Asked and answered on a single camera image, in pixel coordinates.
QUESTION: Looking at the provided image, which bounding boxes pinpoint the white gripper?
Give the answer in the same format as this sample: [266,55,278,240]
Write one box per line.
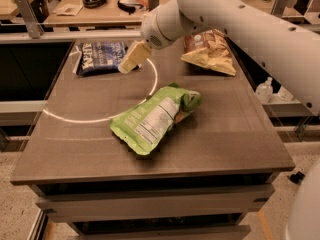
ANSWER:
[118,11,172,74]

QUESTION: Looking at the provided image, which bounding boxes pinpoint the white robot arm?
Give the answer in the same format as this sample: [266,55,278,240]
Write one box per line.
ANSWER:
[119,0,320,115]

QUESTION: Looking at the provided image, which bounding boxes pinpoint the blue chip bag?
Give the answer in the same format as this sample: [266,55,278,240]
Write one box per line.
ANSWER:
[75,41,128,77]

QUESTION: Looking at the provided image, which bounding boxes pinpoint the brown yellow chip bag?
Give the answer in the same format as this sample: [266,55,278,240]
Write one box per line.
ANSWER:
[181,29,236,76]

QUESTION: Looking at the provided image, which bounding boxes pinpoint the green chip bag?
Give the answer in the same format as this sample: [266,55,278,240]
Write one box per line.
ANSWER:
[110,83,201,156]

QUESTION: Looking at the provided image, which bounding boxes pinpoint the black sunglasses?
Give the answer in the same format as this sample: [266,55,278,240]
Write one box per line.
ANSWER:
[117,0,144,15]

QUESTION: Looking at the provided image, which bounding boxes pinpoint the small paper card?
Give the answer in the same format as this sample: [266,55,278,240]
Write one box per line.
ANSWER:
[54,4,82,16]

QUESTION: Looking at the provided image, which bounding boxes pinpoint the wooden background desk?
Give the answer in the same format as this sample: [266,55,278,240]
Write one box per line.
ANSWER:
[44,0,303,27]

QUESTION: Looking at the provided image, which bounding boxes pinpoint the clear plastic bottle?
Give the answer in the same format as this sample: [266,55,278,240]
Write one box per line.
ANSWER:
[278,86,294,102]
[255,77,273,103]

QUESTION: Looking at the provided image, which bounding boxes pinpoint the black caster leg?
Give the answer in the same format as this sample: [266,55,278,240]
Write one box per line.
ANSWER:
[289,171,305,184]

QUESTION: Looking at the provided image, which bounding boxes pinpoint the middle metal bracket post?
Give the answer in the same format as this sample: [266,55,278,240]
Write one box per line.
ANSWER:
[148,0,160,11]

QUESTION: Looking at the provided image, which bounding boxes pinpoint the metal bracket post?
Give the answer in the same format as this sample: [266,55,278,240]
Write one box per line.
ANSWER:
[271,0,289,17]
[14,0,43,39]
[148,0,160,11]

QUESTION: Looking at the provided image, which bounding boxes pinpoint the left metal bracket post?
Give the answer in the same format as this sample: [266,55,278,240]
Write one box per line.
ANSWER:
[14,0,43,39]

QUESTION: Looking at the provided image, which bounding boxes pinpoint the right metal bracket post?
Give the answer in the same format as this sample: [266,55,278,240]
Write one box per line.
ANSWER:
[271,0,289,17]

